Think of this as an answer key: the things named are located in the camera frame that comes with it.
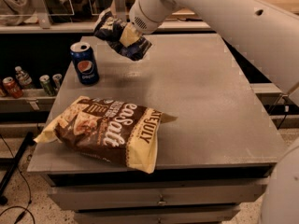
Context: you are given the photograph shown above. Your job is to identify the blue pepsi can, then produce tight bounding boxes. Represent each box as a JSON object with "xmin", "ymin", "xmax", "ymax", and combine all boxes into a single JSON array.
[{"xmin": 70, "ymin": 42, "xmax": 99, "ymax": 86}]

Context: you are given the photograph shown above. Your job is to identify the grey cabinet drawer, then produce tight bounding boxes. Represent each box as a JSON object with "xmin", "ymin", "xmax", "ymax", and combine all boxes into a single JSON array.
[
  {"xmin": 49, "ymin": 178, "xmax": 269, "ymax": 210},
  {"xmin": 74, "ymin": 204, "xmax": 240, "ymax": 224}
]

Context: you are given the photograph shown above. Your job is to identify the red soda can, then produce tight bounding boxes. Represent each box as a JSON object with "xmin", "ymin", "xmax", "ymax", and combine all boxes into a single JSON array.
[{"xmin": 3, "ymin": 77, "xmax": 23, "ymax": 98}]

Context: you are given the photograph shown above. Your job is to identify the black floor cable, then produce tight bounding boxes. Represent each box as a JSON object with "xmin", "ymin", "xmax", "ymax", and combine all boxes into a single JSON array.
[{"xmin": 0, "ymin": 133, "xmax": 36, "ymax": 224}]

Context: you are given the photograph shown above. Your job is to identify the grey cloth bundle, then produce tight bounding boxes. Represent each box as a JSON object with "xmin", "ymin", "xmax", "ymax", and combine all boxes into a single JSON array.
[{"xmin": 0, "ymin": 0, "xmax": 72, "ymax": 26}]

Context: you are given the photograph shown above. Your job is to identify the middle metal bracket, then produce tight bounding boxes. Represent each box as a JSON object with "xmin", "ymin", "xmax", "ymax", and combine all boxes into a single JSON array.
[{"xmin": 114, "ymin": 0, "xmax": 127, "ymax": 21}]

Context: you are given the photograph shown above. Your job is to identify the green soda can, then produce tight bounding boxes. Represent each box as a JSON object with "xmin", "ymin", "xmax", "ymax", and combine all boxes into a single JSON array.
[{"xmin": 39, "ymin": 75, "xmax": 55, "ymax": 96}]

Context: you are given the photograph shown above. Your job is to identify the left metal bracket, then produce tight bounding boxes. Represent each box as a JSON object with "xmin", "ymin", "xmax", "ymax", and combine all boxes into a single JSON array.
[{"xmin": 32, "ymin": 0, "xmax": 51, "ymax": 29}]

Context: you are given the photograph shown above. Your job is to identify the clear water bottle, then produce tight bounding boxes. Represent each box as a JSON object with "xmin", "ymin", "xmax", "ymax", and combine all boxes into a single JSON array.
[{"xmin": 15, "ymin": 66, "xmax": 35, "ymax": 90}]

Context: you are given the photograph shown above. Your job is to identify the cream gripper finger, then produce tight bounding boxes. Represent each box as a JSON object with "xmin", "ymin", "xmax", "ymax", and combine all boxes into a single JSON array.
[{"xmin": 120, "ymin": 22, "xmax": 142, "ymax": 47}]

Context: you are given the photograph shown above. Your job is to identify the brown sea salt chip bag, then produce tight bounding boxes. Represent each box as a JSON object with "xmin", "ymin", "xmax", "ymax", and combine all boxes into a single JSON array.
[{"xmin": 35, "ymin": 96, "xmax": 176, "ymax": 174}]

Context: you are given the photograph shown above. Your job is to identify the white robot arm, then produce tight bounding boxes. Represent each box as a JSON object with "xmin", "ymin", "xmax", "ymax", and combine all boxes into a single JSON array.
[{"xmin": 129, "ymin": 0, "xmax": 299, "ymax": 224}]

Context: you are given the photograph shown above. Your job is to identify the blue chip bag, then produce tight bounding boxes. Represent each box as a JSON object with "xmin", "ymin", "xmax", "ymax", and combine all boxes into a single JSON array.
[{"xmin": 93, "ymin": 8, "xmax": 152, "ymax": 61}]

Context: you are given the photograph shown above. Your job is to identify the metal bracket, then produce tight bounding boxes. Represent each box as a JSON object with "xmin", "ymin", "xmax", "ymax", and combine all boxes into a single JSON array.
[
  {"xmin": 114, "ymin": 0, "xmax": 127, "ymax": 21},
  {"xmin": 32, "ymin": 0, "xmax": 51, "ymax": 29}
]

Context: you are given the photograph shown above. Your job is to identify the silver soda can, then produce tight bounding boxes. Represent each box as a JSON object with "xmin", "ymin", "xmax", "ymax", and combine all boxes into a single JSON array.
[{"xmin": 52, "ymin": 74, "xmax": 63, "ymax": 90}]

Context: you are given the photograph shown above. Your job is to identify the grey cabinet lower drawer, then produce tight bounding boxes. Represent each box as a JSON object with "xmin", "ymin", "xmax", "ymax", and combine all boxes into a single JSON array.
[{"xmin": 74, "ymin": 204, "xmax": 240, "ymax": 224}]

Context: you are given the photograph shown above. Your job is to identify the grey cabinet top drawer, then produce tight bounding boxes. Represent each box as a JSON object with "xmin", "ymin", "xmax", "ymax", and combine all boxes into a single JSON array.
[{"xmin": 49, "ymin": 178, "xmax": 269, "ymax": 210}]

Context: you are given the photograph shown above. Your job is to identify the black stand leg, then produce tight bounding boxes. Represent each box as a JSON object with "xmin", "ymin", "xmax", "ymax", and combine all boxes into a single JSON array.
[{"xmin": 0, "ymin": 132, "xmax": 35, "ymax": 205}]

